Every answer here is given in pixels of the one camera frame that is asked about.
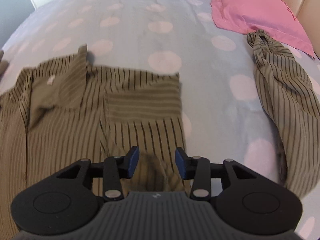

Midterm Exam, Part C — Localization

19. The cream padded headboard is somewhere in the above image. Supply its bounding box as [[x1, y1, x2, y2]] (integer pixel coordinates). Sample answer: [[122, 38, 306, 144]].
[[265, 0, 320, 61]]

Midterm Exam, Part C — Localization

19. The beige striped shirt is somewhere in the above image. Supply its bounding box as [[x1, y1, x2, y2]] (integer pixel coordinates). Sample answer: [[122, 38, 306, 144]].
[[0, 44, 187, 240]]

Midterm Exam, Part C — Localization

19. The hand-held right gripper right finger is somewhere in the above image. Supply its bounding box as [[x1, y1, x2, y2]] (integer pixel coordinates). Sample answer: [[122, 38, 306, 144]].
[[175, 147, 260, 201]]

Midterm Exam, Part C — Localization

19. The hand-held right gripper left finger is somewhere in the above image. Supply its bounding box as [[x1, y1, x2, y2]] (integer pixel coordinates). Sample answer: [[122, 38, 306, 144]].
[[54, 146, 139, 201]]

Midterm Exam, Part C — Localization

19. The pink pillow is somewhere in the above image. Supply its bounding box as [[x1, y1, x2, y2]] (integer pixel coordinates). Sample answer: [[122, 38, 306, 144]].
[[202, 0, 316, 60]]

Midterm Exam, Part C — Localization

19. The beige folded garment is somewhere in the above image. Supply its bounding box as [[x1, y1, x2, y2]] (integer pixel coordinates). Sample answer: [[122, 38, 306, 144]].
[[0, 50, 8, 80]]

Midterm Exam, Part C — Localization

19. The polka dot bed sheet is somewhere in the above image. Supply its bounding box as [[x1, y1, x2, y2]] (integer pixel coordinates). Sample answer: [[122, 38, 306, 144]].
[[0, 0, 320, 240]]

